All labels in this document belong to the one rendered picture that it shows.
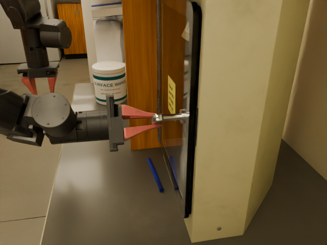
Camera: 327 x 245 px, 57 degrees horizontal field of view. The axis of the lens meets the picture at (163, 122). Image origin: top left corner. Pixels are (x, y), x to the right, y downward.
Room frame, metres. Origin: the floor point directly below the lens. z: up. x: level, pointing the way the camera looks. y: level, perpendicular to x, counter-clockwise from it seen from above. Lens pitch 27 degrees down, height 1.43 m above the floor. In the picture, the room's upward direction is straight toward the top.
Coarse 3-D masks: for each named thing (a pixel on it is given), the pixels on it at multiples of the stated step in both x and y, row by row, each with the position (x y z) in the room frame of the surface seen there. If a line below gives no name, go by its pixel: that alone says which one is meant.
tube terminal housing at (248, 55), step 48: (240, 0) 0.43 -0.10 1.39; (288, 0) 0.47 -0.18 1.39; (240, 48) 0.44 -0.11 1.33; (288, 48) 0.52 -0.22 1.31; (240, 96) 0.44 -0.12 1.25; (288, 96) 0.59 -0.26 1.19; (240, 144) 0.44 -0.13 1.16; (192, 192) 0.44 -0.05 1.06; (240, 192) 0.44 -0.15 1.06; (192, 240) 0.43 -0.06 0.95
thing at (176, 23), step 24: (168, 0) 0.61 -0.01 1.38; (192, 0) 0.46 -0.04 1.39; (168, 24) 0.61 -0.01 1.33; (192, 24) 0.43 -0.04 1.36; (168, 48) 0.61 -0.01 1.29; (192, 48) 0.43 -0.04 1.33; (168, 72) 0.60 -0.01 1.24; (192, 72) 0.43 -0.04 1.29; (192, 96) 0.43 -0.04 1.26; (192, 120) 0.43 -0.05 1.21; (168, 144) 0.60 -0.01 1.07; (168, 168) 0.59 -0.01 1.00
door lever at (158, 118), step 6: (156, 114) 0.46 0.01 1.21; (162, 114) 0.47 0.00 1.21; (168, 114) 0.47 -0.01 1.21; (174, 114) 0.47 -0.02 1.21; (180, 114) 0.47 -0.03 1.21; (150, 120) 0.52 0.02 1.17; (156, 120) 0.46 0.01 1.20; (162, 120) 0.46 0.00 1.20; (168, 120) 0.47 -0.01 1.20; (180, 120) 0.48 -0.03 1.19
